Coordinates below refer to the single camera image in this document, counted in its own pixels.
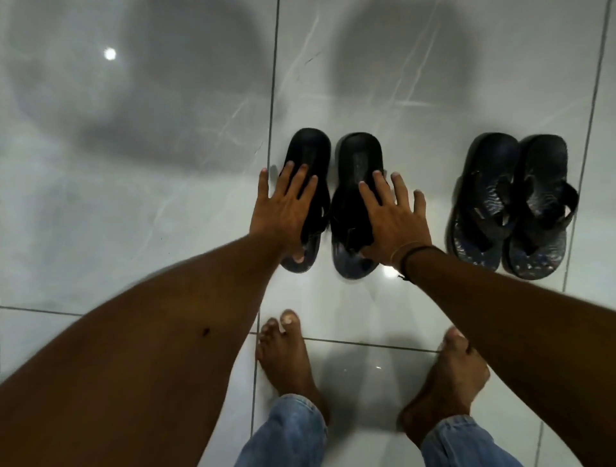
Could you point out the person's right hand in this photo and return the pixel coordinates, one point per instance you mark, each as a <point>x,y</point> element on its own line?
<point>397,226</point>

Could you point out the person's left hand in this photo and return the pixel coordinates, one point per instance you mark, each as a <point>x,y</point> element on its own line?
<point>279,216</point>

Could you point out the person's left middle finger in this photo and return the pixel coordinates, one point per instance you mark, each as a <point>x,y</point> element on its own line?
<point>298,180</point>

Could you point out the person's right middle finger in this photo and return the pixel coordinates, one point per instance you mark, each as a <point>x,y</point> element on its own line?
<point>382,185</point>

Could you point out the person's left little finger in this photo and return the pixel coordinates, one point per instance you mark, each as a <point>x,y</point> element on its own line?
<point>263,183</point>

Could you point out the person's right little finger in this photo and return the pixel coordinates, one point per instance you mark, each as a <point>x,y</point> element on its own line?
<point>420,202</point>

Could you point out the person's right forearm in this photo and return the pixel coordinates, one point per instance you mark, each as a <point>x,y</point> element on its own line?
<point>529,337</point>

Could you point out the person's left forearm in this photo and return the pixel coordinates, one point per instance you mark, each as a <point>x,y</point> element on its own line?
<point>144,351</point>

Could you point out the plain black flip-flop sandal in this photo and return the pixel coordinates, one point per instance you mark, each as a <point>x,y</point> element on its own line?
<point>310,149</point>
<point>358,158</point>

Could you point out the person's left foot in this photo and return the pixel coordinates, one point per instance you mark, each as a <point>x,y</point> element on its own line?
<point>288,361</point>

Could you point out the person's foot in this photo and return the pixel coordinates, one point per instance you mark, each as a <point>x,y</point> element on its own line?
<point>288,361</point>
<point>450,380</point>

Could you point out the person's right foot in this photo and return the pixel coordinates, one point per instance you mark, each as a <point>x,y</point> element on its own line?
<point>450,380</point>

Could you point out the person's right jeans leg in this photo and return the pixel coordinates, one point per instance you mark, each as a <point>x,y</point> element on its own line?
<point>464,445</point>

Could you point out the person's jeans leg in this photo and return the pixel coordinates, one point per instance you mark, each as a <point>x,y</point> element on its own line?
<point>288,433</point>
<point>464,445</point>

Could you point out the person's left jeans leg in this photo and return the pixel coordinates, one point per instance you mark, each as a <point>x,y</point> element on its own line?
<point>288,433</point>

